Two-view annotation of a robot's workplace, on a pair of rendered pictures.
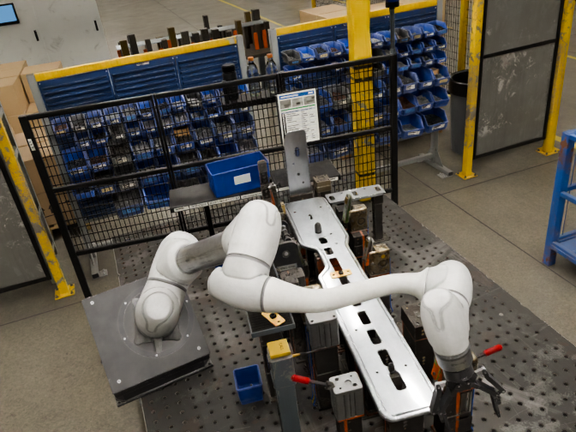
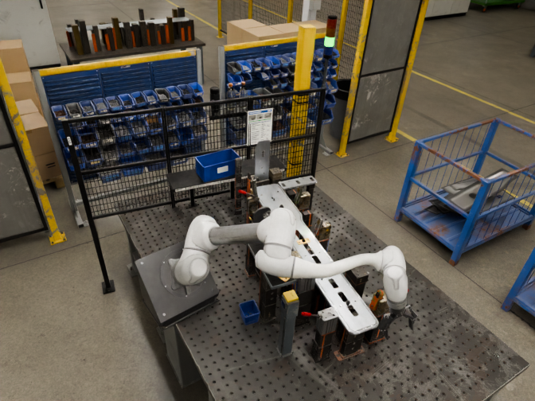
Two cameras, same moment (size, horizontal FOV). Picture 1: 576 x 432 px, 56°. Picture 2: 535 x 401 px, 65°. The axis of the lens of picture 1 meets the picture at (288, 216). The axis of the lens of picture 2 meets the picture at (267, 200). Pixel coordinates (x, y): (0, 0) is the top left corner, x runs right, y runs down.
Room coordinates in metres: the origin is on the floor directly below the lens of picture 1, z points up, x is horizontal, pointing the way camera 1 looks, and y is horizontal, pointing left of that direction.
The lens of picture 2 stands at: (-0.12, 0.59, 2.77)
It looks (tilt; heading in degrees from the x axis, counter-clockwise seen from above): 36 degrees down; 344
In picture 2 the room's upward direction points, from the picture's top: 3 degrees clockwise
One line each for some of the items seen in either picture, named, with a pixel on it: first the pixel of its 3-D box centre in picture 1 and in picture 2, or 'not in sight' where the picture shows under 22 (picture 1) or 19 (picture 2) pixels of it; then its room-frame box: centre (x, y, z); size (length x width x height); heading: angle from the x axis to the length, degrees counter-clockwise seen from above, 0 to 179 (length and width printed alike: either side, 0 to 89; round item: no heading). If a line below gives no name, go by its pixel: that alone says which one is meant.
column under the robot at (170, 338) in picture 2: not in sight; (190, 333); (1.70, 0.57, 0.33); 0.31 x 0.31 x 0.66; 17
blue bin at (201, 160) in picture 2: (238, 174); (218, 165); (2.58, 0.23, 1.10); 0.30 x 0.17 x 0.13; 106
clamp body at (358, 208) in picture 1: (358, 238); (302, 213); (2.17, -0.32, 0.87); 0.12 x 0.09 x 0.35; 99
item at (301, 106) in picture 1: (298, 117); (259, 126); (2.76, -0.12, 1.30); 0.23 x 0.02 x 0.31; 99
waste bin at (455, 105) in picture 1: (474, 113); (346, 110); (4.88, -1.89, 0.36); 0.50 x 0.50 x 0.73
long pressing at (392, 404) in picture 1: (344, 277); (306, 243); (1.72, -0.19, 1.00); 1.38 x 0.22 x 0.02; 9
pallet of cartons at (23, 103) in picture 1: (37, 117); (0, 86); (5.98, 2.64, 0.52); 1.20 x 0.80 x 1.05; 14
